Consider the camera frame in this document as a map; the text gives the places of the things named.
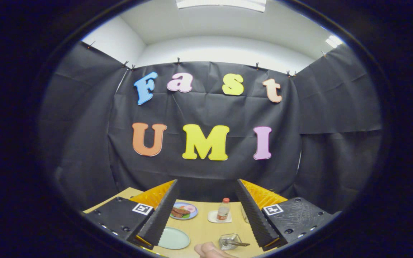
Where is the small ceiling light panel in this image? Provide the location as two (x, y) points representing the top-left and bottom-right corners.
(326, 35), (343, 49)

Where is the pale green plate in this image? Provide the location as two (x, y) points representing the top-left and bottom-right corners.
(158, 227), (191, 250)

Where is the long ceiling light panel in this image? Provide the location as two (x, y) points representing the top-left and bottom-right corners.
(175, 0), (267, 13)

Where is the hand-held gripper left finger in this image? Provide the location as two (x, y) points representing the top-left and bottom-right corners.
(84, 179), (179, 250)

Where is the clear water bottle red cap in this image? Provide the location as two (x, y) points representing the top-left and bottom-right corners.
(217, 198), (231, 221)

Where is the metal wire basket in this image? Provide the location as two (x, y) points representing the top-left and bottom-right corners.
(218, 233), (243, 250)

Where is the white square coaster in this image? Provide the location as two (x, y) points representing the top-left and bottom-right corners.
(207, 210), (232, 224)

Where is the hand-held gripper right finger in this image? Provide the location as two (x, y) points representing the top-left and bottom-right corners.
(235, 178), (336, 251)

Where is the blue plate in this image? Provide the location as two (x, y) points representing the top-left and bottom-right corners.
(170, 202), (198, 220)

